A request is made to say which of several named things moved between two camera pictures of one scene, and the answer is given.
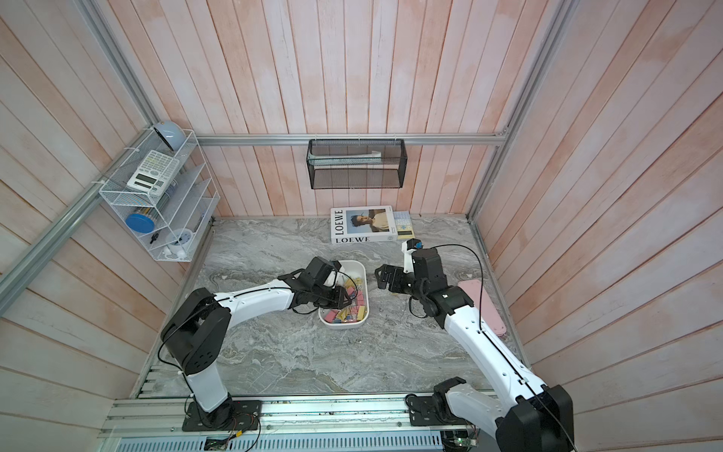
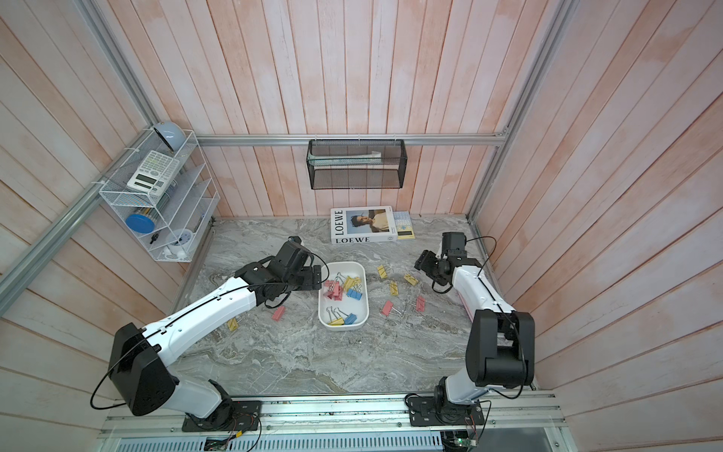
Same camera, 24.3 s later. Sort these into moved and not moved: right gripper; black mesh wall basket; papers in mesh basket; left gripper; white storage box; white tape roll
Moved: left gripper; right gripper
Not moved: white storage box; white tape roll; papers in mesh basket; black mesh wall basket
